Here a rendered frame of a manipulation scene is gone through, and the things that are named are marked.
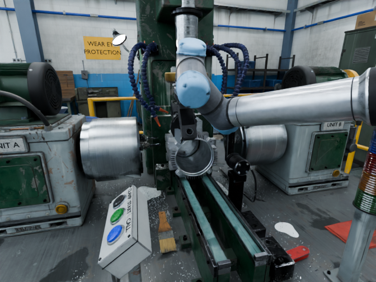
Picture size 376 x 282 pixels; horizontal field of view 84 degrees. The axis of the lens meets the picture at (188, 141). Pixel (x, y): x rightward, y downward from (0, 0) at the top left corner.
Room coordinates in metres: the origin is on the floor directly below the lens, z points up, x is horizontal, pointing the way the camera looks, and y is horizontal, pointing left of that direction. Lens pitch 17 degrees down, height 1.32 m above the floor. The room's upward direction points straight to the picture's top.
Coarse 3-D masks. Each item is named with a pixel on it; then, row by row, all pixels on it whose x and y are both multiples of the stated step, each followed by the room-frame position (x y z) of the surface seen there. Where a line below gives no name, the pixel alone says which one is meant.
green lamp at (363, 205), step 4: (356, 192) 0.44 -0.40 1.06; (360, 192) 0.42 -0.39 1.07; (364, 192) 0.41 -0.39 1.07; (356, 196) 0.43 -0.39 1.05; (360, 196) 0.42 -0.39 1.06; (364, 196) 0.41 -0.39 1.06; (368, 196) 0.40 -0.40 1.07; (372, 196) 0.40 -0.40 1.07; (356, 200) 0.43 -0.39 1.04; (360, 200) 0.42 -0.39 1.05; (364, 200) 0.41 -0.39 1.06; (368, 200) 0.40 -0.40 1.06; (372, 200) 0.40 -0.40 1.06; (356, 204) 0.42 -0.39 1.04; (360, 204) 0.41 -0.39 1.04; (364, 204) 0.41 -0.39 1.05; (368, 204) 0.40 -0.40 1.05; (372, 204) 0.40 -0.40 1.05; (360, 208) 0.41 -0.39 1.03; (364, 208) 0.41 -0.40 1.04; (368, 208) 0.40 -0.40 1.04; (372, 208) 0.40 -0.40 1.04; (372, 212) 0.39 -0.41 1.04
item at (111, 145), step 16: (96, 128) 0.72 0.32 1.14; (112, 128) 0.73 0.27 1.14; (128, 128) 0.74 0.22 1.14; (80, 144) 0.68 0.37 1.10; (96, 144) 0.68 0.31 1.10; (112, 144) 0.69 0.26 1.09; (128, 144) 0.71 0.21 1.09; (144, 144) 0.77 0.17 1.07; (96, 160) 0.67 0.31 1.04; (112, 160) 0.68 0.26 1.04; (128, 160) 0.69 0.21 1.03; (96, 176) 0.68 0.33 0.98; (112, 176) 0.70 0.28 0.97; (128, 176) 0.73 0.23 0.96
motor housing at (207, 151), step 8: (200, 136) 0.79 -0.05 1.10; (200, 144) 0.96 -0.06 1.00; (208, 144) 0.79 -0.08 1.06; (168, 152) 0.82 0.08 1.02; (176, 152) 0.75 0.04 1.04; (200, 152) 0.92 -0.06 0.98; (208, 152) 0.84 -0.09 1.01; (216, 152) 0.80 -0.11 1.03; (176, 160) 0.85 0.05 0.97; (184, 160) 0.92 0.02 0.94; (192, 160) 0.91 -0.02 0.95; (200, 160) 0.87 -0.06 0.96; (208, 160) 0.81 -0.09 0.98; (216, 160) 0.79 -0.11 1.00; (184, 168) 0.81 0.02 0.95; (192, 168) 0.83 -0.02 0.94; (200, 168) 0.81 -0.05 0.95; (208, 168) 0.78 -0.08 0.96; (192, 176) 0.76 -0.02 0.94; (200, 176) 0.78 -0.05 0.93
